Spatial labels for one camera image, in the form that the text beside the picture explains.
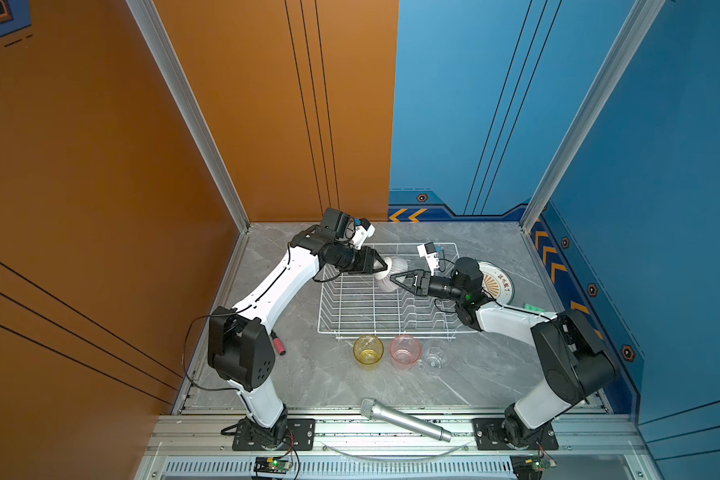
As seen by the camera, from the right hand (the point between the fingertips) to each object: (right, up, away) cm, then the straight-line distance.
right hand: (393, 283), depth 79 cm
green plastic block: (+48, -10, +17) cm, 52 cm away
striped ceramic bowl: (0, +4, 0) cm, 4 cm away
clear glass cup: (+13, -22, +6) cm, 26 cm away
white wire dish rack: (-11, -9, +18) cm, 23 cm away
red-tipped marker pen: (-34, -19, +10) cm, 40 cm away
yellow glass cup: (-7, -21, +8) cm, 23 cm away
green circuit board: (-29, -43, -8) cm, 52 cm away
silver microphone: (-5, -32, -5) cm, 32 cm away
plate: (+37, -2, +20) cm, 42 cm away
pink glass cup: (+4, -20, +8) cm, 22 cm away
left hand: (-3, +5, +1) cm, 6 cm away
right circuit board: (+32, -43, -9) cm, 54 cm away
